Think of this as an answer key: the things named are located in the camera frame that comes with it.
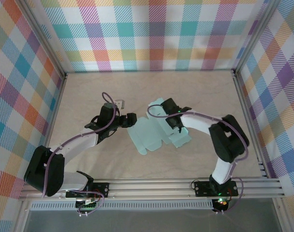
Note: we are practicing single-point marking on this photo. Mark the mint green paper box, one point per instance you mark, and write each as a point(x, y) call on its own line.
point(149, 135)

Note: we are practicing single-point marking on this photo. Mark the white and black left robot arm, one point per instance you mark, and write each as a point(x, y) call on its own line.
point(76, 145)

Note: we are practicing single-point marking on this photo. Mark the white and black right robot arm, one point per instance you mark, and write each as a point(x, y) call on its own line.
point(197, 123)

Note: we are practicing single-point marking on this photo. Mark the green terminal circuit board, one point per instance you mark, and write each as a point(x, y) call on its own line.
point(87, 206)

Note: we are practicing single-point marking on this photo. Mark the grey metal sheet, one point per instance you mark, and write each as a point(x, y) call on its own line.
point(149, 222)

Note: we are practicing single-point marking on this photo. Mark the small orange controller board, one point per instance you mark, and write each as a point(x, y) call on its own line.
point(221, 202)

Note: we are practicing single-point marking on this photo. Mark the aluminium side rail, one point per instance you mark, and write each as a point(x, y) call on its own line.
point(245, 108)
point(57, 104)

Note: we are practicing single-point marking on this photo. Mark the wide aluminium frame rail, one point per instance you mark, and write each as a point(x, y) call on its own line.
point(149, 188)

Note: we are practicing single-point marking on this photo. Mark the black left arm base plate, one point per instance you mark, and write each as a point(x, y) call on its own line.
point(102, 189)

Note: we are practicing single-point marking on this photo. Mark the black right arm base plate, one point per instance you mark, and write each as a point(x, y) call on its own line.
point(202, 188)

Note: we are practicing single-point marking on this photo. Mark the aluminium frame post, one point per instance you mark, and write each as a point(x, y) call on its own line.
point(254, 36)
point(46, 38)

